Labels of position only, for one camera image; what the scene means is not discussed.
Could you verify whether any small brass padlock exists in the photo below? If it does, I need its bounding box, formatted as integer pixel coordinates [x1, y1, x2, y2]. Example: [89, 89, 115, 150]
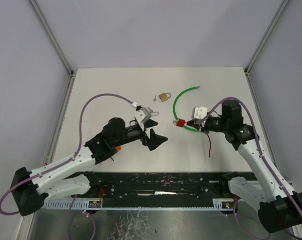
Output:
[149, 110, 159, 117]

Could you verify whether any red cable lock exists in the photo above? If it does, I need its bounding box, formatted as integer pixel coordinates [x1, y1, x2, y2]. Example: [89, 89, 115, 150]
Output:
[176, 119, 212, 158]

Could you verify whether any large brass padlock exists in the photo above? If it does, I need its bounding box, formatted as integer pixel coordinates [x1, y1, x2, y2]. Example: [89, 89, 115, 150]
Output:
[158, 92, 172, 102]

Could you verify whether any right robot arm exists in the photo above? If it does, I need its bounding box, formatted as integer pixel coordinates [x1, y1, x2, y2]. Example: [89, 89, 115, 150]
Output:
[186, 97, 302, 233]

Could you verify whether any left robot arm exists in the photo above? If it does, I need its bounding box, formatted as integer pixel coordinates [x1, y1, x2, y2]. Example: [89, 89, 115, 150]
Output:
[11, 117, 168, 216]

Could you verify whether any green cable lock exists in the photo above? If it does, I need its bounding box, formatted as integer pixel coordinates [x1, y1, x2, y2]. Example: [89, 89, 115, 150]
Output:
[172, 86, 200, 133]

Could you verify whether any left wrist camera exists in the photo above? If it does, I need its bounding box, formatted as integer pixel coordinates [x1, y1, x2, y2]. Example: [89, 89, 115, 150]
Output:
[134, 107, 151, 125]

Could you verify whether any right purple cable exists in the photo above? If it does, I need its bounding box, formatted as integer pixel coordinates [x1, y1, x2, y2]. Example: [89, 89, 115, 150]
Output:
[203, 96, 302, 240]

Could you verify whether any purple cable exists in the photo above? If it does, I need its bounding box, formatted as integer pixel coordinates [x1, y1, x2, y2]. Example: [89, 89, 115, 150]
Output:
[203, 96, 302, 240]
[0, 93, 139, 240]

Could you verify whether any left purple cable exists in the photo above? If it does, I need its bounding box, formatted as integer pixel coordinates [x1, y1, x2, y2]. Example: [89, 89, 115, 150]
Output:
[0, 93, 139, 240]

